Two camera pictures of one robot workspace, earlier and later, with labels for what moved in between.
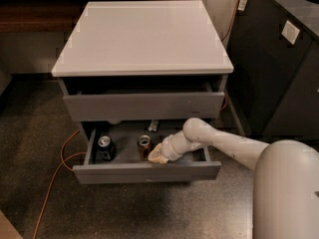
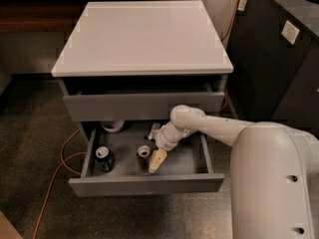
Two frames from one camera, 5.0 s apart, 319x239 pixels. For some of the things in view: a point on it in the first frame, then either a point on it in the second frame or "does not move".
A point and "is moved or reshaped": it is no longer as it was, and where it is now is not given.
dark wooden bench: (44, 13) does not move
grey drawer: (126, 167) is moved or reshaped
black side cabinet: (273, 91) does not move
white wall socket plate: (290, 32) does not move
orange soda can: (144, 145) -> (144, 156)
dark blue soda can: (105, 149) -> (104, 158)
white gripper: (166, 148) -> (164, 140)
